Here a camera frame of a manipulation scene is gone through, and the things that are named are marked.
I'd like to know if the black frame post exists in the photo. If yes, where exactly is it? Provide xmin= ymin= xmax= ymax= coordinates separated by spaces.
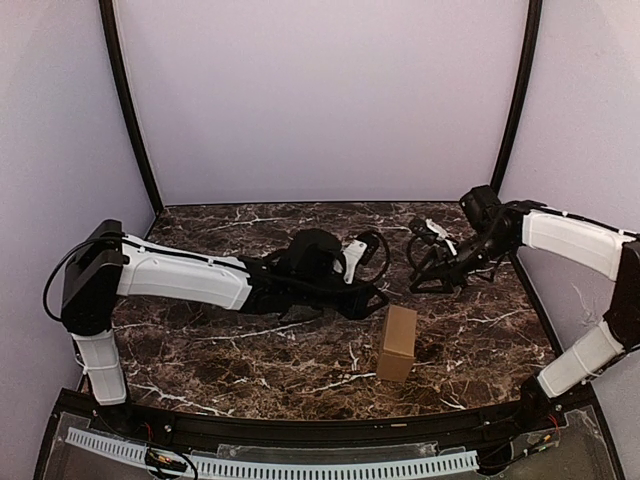
xmin=490 ymin=0 xmax=543 ymax=193
xmin=98 ymin=0 xmax=164 ymax=216

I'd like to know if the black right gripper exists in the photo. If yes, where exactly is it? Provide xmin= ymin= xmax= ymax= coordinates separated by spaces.
xmin=409 ymin=231 xmax=513 ymax=295

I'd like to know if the left small circuit board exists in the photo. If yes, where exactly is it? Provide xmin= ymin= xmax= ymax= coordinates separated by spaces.
xmin=144 ymin=448 xmax=190 ymax=479

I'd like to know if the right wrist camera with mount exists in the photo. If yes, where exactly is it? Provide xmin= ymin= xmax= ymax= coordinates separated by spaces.
xmin=409 ymin=218 xmax=457 ymax=254

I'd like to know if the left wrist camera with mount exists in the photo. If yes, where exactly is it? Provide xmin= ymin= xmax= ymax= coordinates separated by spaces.
xmin=333 ymin=234 xmax=380 ymax=285

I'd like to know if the white slotted cable duct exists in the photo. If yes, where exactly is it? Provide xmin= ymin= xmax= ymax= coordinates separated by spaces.
xmin=65 ymin=427 xmax=479 ymax=479

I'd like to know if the brown cardboard box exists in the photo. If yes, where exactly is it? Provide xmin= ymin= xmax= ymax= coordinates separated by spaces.
xmin=376 ymin=305 xmax=417 ymax=383

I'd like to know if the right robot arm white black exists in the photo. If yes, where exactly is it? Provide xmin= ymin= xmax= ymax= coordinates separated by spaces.
xmin=406 ymin=185 xmax=639 ymax=434

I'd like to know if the right small circuit board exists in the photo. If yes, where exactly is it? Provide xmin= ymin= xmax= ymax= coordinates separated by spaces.
xmin=522 ymin=432 xmax=560 ymax=457

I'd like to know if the right black frame post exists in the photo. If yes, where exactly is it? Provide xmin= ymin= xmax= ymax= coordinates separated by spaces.
xmin=490 ymin=0 xmax=543 ymax=193

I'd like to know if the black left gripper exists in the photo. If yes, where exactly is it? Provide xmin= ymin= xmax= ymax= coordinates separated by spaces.
xmin=292 ymin=273 xmax=387 ymax=321

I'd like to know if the small circuit board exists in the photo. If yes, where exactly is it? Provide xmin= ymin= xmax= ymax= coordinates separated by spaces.
xmin=144 ymin=448 xmax=190 ymax=479
xmin=522 ymin=432 xmax=560 ymax=457

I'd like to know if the black front table rail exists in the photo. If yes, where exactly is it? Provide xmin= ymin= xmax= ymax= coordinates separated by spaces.
xmin=47 ymin=387 xmax=605 ymax=453

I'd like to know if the left black frame post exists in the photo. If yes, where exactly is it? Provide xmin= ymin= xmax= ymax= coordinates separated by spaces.
xmin=98 ymin=0 xmax=164 ymax=216

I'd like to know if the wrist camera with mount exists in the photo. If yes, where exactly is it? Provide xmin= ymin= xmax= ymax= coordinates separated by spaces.
xmin=333 ymin=234 xmax=380 ymax=285
xmin=409 ymin=218 xmax=457 ymax=254

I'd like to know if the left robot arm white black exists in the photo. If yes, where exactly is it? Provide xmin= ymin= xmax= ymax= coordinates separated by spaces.
xmin=42 ymin=219 xmax=391 ymax=436

